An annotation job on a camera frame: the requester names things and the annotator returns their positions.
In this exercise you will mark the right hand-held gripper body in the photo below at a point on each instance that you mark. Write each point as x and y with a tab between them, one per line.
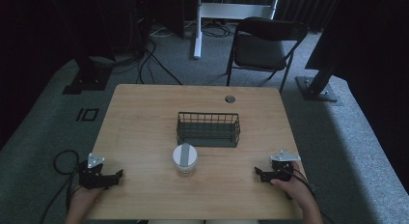
283	168

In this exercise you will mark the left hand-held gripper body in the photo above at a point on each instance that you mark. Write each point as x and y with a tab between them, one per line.
91	177

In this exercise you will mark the clear jar with white lid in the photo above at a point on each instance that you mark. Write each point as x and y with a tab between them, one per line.
184	159

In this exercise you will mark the person's right hand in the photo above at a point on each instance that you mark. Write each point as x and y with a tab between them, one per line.
293	187

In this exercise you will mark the person's left hand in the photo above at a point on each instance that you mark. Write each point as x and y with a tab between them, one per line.
84	198

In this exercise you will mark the grey table grommet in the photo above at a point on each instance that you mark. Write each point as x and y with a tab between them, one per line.
230	99

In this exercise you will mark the black metal stand base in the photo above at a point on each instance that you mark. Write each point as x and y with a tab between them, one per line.
88	77
316	87

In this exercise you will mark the black folding chair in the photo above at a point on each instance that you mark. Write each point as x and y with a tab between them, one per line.
263	47

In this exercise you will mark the dark curtain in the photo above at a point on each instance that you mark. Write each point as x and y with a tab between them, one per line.
305	8

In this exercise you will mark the white desk frame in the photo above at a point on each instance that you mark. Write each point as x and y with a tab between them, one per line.
225	10

